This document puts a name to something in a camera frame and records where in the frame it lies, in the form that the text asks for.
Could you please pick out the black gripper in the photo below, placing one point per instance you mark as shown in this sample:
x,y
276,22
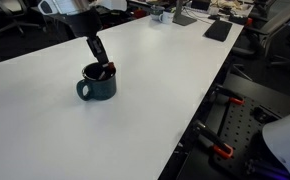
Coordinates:
x,y
87,24

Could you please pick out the orange marker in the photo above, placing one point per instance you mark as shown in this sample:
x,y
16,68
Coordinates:
x,y
108,70

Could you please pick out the dark green speckled mug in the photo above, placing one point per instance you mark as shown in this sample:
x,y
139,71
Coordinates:
x,y
90,87

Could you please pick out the white coffee mug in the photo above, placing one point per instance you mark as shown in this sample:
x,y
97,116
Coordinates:
x,y
166,17

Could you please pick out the grey monitor stand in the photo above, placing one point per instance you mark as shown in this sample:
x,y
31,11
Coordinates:
x,y
179,18

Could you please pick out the black keyboard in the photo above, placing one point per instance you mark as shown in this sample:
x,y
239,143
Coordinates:
x,y
219,30

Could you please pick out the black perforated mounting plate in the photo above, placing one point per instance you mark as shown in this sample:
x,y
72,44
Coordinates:
x,y
241,128

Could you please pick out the black office chair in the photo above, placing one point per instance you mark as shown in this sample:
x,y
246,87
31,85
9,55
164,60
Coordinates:
x,y
254,42

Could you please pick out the orange-handled clamp far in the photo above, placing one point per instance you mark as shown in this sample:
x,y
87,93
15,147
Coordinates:
x,y
233,96

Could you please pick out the orange-handled clamp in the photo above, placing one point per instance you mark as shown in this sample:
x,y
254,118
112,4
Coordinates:
x,y
233,96
219,146

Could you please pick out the orange-handled clamp near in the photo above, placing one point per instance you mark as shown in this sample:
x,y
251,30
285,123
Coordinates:
x,y
219,146

